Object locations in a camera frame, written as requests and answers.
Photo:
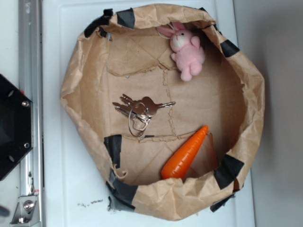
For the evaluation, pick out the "silver key bunch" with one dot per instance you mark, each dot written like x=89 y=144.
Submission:
x=139 y=112

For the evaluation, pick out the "brown paper bag bin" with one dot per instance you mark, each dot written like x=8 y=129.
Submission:
x=122 y=53

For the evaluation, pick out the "orange plastic carrot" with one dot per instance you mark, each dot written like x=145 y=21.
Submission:
x=179 y=163

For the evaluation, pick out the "pink plush bunny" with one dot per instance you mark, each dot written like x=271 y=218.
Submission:
x=188 y=53

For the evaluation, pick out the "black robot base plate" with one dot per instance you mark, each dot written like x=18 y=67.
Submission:
x=15 y=126

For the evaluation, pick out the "aluminium frame rail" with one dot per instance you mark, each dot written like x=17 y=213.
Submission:
x=30 y=81

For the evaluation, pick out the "metal corner bracket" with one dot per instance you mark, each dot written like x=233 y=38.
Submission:
x=26 y=213

